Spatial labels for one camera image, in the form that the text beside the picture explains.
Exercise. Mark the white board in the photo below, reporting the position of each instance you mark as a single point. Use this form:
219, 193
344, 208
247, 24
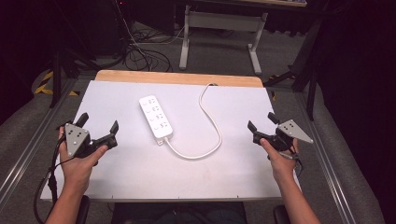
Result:
174, 149

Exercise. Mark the person's left hand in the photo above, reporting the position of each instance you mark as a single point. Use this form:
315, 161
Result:
77, 168

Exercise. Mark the black tripod stand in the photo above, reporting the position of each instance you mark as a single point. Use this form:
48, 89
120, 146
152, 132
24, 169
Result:
67, 56

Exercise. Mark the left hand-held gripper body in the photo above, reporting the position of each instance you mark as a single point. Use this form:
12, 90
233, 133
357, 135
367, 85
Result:
76, 140

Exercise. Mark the white metal desk frame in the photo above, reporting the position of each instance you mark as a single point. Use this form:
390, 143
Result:
218, 31

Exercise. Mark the black metal stand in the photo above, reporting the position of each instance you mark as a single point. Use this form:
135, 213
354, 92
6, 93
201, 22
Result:
306, 68

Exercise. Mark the white power strip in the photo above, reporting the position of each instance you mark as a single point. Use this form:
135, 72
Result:
155, 116

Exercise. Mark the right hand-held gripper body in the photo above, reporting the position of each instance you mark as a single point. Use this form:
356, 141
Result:
285, 135

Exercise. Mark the person's right hand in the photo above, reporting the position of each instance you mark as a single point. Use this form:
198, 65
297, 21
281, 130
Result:
280, 161

